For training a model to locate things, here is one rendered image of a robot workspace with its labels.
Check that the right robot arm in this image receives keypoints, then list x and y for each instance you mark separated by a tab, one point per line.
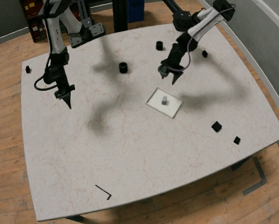
55	10

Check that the black hollow cylinder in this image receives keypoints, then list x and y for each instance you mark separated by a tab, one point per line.
123	67

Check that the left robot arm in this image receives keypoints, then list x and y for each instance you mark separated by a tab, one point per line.
197	26

